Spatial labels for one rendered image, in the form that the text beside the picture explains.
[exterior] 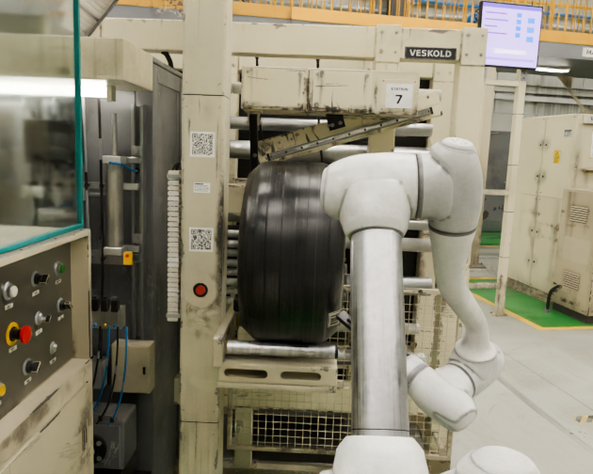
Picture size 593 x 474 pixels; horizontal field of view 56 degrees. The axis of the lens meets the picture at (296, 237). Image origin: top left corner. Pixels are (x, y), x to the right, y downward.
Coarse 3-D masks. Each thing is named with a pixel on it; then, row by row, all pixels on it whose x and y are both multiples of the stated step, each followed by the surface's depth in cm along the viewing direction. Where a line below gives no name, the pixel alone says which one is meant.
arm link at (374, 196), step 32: (352, 160) 112; (384, 160) 111; (416, 160) 111; (320, 192) 114; (352, 192) 109; (384, 192) 108; (416, 192) 109; (352, 224) 109; (384, 224) 107; (352, 256) 109; (384, 256) 105; (352, 288) 106; (384, 288) 103; (352, 320) 105; (384, 320) 101; (352, 352) 103; (384, 352) 99; (352, 384) 101; (384, 384) 97; (352, 416) 99; (384, 416) 95; (352, 448) 93; (384, 448) 91; (416, 448) 94
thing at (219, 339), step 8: (232, 304) 202; (232, 312) 192; (224, 320) 183; (232, 320) 189; (224, 328) 174; (232, 328) 190; (216, 336) 167; (224, 336) 170; (232, 336) 190; (216, 344) 166; (224, 344) 170; (216, 352) 167; (224, 352) 170; (216, 360) 167; (224, 360) 169
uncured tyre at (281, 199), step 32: (256, 192) 159; (288, 192) 159; (256, 224) 155; (288, 224) 154; (320, 224) 154; (256, 256) 153; (288, 256) 153; (320, 256) 153; (256, 288) 155; (288, 288) 154; (320, 288) 154; (256, 320) 161; (288, 320) 160; (320, 320) 160
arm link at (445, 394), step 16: (448, 368) 141; (416, 384) 138; (432, 384) 136; (448, 384) 136; (464, 384) 137; (416, 400) 138; (432, 400) 135; (448, 400) 133; (464, 400) 133; (432, 416) 136; (448, 416) 132; (464, 416) 131
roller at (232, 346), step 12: (228, 348) 170; (240, 348) 170; (252, 348) 170; (264, 348) 170; (276, 348) 170; (288, 348) 170; (300, 348) 170; (312, 348) 170; (324, 348) 170; (336, 348) 170
